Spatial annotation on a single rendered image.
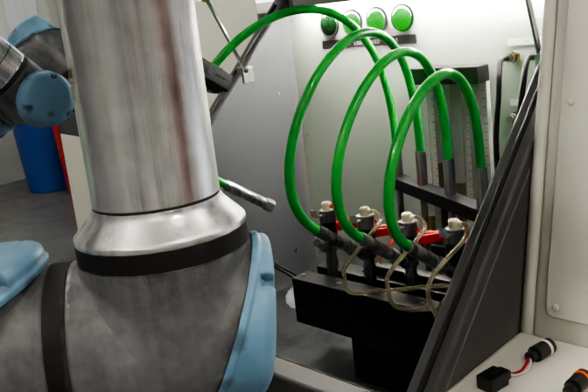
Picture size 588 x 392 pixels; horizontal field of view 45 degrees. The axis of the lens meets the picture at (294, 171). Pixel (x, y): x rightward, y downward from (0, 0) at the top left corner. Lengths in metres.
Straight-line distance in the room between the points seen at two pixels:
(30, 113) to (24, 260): 0.52
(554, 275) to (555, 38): 0.30
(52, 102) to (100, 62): 0.56
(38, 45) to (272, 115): 0.54
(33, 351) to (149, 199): 0.12
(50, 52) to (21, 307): 0.72
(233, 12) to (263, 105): 2.76
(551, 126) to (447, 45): 0.40
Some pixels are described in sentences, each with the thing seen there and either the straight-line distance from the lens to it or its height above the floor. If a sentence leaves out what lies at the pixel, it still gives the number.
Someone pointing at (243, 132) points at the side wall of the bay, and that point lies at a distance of 1.44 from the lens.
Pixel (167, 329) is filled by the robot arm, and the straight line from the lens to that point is 0.45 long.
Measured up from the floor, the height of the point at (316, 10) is 1.41.
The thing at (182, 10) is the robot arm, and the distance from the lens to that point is 0.45.
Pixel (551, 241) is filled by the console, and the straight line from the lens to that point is 0.95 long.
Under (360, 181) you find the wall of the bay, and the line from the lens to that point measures 1.48.
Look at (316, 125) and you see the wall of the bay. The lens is 1.53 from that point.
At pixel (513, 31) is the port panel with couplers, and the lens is 1.24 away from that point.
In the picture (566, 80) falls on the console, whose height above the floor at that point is 1.29.
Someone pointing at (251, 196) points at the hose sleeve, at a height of 1.12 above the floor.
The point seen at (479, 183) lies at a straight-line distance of 1.07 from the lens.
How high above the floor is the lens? 1.40
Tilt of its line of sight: 12 degrees down
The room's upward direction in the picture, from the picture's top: 6 degrees counter-clockwise
